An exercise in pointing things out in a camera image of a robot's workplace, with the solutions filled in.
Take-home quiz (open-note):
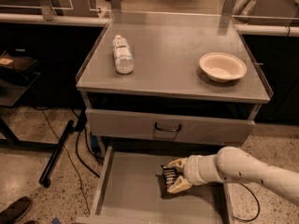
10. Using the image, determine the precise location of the black floor cable right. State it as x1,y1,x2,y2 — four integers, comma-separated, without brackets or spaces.
233,183,261,223

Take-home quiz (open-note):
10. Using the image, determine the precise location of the black floor cable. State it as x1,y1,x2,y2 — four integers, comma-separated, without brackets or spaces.
69,108,106,179
233,183,261,223

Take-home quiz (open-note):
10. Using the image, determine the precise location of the black side table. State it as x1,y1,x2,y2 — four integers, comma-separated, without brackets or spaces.
0,73,58,152

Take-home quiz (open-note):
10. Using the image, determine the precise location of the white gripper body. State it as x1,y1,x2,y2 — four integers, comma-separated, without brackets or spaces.
183,155,220,186

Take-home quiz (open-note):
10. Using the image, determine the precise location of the grey open middle drawer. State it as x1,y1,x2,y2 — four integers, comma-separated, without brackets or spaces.
76,147,235,224

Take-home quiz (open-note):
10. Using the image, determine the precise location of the black rxbar chocolate bar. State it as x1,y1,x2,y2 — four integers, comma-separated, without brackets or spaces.
162,165,178,191

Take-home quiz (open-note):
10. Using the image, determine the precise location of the grey horizontal rail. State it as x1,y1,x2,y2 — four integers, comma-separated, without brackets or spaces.
0,13,110,27

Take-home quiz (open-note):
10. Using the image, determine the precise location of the grey top drawer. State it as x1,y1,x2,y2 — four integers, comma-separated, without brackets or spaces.
86,109,255,146

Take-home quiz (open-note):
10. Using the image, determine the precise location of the black stand leg with wheel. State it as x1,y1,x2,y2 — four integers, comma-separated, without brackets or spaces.
39,120,74,188

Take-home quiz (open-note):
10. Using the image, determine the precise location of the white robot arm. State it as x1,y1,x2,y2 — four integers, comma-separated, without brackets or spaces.
167,147,299,205

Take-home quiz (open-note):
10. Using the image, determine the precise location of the black drawer handle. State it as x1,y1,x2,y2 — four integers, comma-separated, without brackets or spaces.
154,122,182,133

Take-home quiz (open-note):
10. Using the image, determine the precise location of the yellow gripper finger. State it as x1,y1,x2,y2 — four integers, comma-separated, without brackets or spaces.
167,158,186,169
167,175,192,194

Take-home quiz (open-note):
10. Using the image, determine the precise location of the white paper bowl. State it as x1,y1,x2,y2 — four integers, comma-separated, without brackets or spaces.
199,52,247,83

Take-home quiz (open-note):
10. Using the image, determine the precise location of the grey metal drawer cabinet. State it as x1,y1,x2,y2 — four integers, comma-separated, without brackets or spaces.
77,12,273,155

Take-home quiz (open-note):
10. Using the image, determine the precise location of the dark box on table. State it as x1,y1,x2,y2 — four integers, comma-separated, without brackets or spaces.
0,51,38,74

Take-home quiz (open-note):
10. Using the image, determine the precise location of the clear plastic water bottle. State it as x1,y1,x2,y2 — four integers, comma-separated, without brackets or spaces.
112,35,135,75

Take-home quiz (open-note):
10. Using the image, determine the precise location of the dark shoe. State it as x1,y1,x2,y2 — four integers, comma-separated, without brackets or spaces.
0,196,32,224

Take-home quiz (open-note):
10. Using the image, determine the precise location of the black floor cable left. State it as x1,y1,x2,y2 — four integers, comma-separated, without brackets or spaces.
69,108,106,179

